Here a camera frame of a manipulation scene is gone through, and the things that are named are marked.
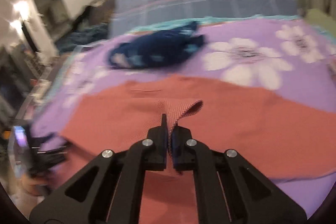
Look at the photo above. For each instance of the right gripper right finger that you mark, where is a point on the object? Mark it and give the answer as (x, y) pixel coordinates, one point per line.
(229, 189)

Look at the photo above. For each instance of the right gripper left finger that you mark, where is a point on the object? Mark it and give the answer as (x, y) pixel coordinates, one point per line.
(109, 188)

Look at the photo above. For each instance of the coral pink long-sleeve shirt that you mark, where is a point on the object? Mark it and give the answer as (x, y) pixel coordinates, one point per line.
(289, 134)

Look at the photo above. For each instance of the teal fuzzy blanket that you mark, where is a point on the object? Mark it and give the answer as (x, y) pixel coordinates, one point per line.
(91, 34)

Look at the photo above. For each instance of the black garment on headboard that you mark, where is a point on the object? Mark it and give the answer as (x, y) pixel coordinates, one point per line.
(95, 13)

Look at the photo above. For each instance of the purple floral bed sheet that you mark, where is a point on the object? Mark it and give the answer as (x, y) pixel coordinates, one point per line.
(257, 53)

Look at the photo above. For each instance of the navy star-patterned folded garment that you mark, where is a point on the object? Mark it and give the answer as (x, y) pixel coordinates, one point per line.
(162, 48)

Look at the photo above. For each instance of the green pillow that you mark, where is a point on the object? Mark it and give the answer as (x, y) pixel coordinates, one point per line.
(322, 22)

